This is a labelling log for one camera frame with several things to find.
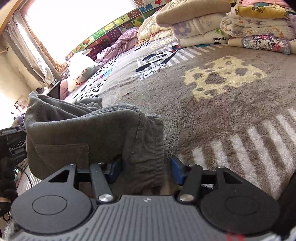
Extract sequin cartoon folded garment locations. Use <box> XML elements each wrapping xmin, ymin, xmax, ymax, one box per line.
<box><xmin>228</xmin><ymin>35</ymin><xmax>295</xmax><ymax>55</ymax></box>

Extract colourful alphabet foam mat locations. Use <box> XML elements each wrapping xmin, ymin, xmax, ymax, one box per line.
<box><xmin>65</xmin><ymin>0</ymin><xmax>169</xmax><ymax>61</ymax></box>

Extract yellow printed folded garment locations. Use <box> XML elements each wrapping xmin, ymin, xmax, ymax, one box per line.
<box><xmin>234</xmin><ymin>3</ymin><xmax>289</xmax><ymax>19</ymax></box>

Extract grey fleece sweatpants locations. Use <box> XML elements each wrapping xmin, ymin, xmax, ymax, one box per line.
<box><xmin>24</xmin><ymin>92</ymin><xmax>165</xmax><ymax>195</ymax></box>

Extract cream yellow quilt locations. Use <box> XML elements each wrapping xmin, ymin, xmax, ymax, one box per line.
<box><xmin>137</xmin><ymin>15</ymin><xmax>173</xmax><ymax>44</ymax></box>

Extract dark bedside desk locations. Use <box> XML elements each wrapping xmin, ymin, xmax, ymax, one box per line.
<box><xmin>42</xmin><ymin>80</ymin><xmax>61</xmax><ymax>99</ymax></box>

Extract Mickey Mouse grey bed blanket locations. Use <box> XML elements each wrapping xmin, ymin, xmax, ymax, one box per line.
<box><xmin>64</xmin><ymin>39</ymin><xmax>295</xmax><ymax>198</ymax></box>

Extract white plastic bag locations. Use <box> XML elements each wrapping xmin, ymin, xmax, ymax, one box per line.
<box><xmin>67</xmin><ymin>54</ymin><xmax>99</xmax><ymax>92</ymax></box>

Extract brown folded fleece garment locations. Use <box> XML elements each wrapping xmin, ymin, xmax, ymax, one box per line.
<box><xmin>156</xmin><ymin>0</ymin><xmax>231</xmax><ymax>27</ymax></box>

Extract purple crumpled blanket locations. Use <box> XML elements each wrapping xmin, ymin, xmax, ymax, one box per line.
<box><xmin>95</xmin><ymin>27</ymin><xmax>139</xmax><ymax>67</ymax></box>

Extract pink pillow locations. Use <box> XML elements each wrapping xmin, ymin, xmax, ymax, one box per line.
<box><xmin>59</xmin><ymin>79</ymin><xmax>71</xmax><ymax>100</ymax></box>

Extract beige curtain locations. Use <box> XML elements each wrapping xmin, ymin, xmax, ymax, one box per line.
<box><xmin>3</xmin><ymin>11</ymin><xmax>61</xmax><ymax>86</ymax></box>

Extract cream star folded blanket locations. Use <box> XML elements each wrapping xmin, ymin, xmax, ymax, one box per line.
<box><xmin>220</xmin><ymin>13</ymin><xmax>295</xmax><ymax>40</ymax></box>

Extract white purple flower folded garment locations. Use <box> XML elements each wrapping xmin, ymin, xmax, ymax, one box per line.
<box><xmin>171</xmin><ymin>13</ymin><xmax>226</xmax><ymax>39</ymax></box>

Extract white panda folded garment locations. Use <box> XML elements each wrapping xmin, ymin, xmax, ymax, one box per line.
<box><xmin>177</xmin><ymin>28</ymin><xmax>231</xmax><ymax>48</ymax></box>

